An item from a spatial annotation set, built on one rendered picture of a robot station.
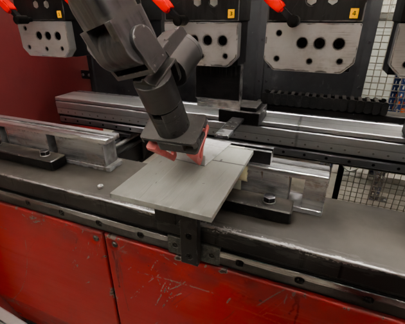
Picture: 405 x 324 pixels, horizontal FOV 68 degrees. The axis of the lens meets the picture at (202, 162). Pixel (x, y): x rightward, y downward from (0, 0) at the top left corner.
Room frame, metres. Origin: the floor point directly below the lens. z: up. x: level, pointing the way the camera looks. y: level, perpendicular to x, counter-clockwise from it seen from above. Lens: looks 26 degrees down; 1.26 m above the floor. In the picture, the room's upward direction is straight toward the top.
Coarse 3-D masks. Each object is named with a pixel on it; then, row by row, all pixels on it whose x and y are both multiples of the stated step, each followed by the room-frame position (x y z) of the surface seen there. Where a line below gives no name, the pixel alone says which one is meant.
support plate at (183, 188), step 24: (144, 168) 0.51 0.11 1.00; (168, 168) 0.51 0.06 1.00; (192, 168) 0.51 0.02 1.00; (216, 168) 0.51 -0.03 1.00; (240, 168) 0.51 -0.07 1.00; (120, 192) 0.43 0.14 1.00; (144, 192) 0.43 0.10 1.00; (168, 192) 0.43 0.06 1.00; (192, 192) 0.43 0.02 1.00; (216, 192) 0.43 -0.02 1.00; (192, 216) 0.37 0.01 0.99
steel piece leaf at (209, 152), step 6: (204, 144) 0.63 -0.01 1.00; (204, 150) 0.59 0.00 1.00; (210, 150) 0.59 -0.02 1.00; (216, 150) 0.59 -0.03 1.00; (222, 150) 0.59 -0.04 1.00; (180, 156) 0.55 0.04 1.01; (186, 156) 0.54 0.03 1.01; (204, 156) 0.52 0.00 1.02; (210, 156) 0.56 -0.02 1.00; (216, 156) 0.57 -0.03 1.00; (192, 162) 0.53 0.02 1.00; (204, 162) 0.52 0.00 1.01
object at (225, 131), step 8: (240, 104) 0.85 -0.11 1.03; (248, 104) 0.85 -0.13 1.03; (256, 104) 0.85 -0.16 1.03; (264, 104) 0.89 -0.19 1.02; (224, 112) 0.83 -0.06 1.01; (232, 112) 0.83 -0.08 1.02; (240, 112) 0.82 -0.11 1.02; (248, 112) 0.81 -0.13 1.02; (256, 112) 0.81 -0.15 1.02; (264, 112) 0.86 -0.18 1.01; (224, 120) 0.83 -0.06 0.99; (232, 120) 0.79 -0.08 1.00; (240, 120) 0.79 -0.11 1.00; (248, 120) 0.81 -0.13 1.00; (256, 120) 0.80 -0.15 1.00; (224, 128) 0.73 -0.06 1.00; (232, 128) 0.73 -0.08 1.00; (216, 136) 0.69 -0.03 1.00; (224, 136) 0.68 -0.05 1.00
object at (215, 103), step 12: (204, 72) 0.65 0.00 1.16; (216, 72) 0.64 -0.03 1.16; (228, 72) 0.63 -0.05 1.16; (240, 72) 0.62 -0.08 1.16; (204, 84) 0.65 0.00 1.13; (216, 84) 0.64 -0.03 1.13; (228, 84) 0.63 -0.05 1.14; (240, 84) 0.63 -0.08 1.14; (204, 96) 0.65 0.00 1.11; (216, 96) 0.64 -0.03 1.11; (228, 96) 0.63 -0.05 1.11; (240, 96) 0.63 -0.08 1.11; (228, 108) 0.64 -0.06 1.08
